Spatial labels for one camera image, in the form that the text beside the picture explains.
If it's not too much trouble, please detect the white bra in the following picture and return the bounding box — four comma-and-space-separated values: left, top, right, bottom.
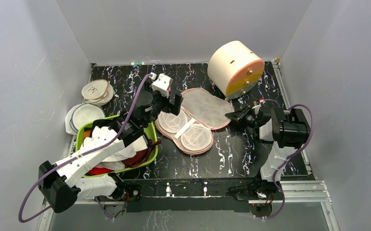
82, 126, 149, 171

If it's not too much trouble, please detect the green plastic basket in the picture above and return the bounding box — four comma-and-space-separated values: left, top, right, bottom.
72, 115, 158, 178

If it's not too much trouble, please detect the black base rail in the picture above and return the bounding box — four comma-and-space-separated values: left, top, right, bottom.
90, 178, 278, 214

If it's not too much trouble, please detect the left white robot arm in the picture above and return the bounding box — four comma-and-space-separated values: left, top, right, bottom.
35, 90, 183, 213

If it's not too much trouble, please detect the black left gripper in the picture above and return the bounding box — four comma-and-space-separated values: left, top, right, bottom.
142, 79, 183, 129

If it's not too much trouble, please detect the floral mesh laundry bag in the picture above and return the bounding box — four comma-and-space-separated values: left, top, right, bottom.
155, 88, 234, 155

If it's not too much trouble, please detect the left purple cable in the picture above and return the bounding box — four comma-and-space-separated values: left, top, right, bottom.
18, 73, 154, 223

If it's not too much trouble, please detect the dark red bra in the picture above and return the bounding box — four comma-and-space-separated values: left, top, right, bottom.
88, 140, 161, 176

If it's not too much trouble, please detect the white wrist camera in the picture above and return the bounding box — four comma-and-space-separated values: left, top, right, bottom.
252, 99, 266, 117
151, 74, 173, 99

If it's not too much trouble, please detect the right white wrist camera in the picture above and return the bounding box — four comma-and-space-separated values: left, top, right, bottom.
252, 99, 266, 117

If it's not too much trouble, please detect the cream cylindrical drum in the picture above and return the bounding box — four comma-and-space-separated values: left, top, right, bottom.
207, 40, 265, 99

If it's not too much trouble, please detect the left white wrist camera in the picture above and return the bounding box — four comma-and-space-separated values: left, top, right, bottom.
151, 74, 173, 99

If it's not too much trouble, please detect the white round mesh bag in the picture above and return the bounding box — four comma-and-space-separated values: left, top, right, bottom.
65, 103, 106, 135

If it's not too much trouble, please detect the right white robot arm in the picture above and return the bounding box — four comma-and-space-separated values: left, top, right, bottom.
225, 105, 311, 199

